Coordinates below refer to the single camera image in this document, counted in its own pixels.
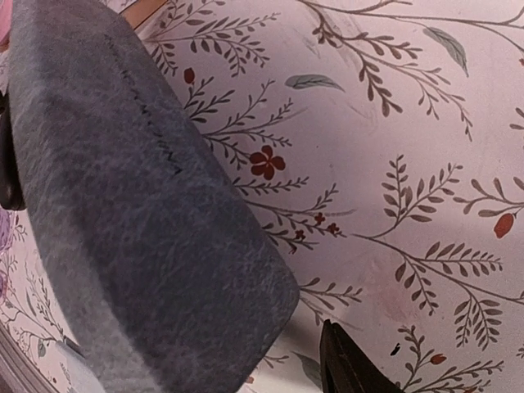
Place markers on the blue-grey cleaning cloth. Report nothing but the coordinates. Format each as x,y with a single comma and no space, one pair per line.
80,377

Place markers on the clear purple glasses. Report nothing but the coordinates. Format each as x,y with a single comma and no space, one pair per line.
7,222

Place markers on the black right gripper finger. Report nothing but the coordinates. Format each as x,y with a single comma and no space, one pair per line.
345,368

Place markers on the brown sunglasses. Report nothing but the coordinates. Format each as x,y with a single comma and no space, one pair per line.
140,11

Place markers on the grey case green lining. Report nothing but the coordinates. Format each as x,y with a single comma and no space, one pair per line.
162,273

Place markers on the black glasses case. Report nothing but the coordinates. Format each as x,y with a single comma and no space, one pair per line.
11,193

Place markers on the pink plate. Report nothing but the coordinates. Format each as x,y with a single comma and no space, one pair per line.
5,21

